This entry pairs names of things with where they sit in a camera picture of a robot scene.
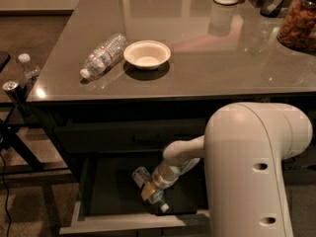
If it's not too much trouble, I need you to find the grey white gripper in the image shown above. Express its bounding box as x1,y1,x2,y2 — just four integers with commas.
141,161,182,200

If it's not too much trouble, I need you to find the blue label plastic bottle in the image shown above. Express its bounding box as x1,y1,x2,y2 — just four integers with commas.
132,166,169,212

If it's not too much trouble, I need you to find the silver metal can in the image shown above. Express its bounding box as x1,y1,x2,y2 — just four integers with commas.
2,80,26,105

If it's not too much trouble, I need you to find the red label plastic bottle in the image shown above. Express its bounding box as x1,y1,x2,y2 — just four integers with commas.
80,34,127,80

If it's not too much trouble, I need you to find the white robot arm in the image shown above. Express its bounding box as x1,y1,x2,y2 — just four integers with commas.
141,102,313,237

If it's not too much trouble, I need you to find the small clear bottle white cap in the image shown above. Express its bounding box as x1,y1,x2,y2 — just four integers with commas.
18,53,40,86

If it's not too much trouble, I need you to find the glass snack jar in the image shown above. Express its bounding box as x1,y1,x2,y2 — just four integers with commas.
277,0,316,52

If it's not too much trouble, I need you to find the dark side table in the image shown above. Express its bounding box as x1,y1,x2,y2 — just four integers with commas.
0,51,75,190

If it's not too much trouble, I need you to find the open middle drawer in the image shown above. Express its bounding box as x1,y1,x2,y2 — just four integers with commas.
60,152,209,237

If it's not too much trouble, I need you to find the closed top drawer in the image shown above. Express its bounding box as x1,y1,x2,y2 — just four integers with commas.
54,118,206,153

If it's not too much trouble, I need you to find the white paper bowl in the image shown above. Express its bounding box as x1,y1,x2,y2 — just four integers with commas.
123,40,171,70

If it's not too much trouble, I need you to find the black cable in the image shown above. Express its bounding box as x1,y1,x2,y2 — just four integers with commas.
0,150,13,237

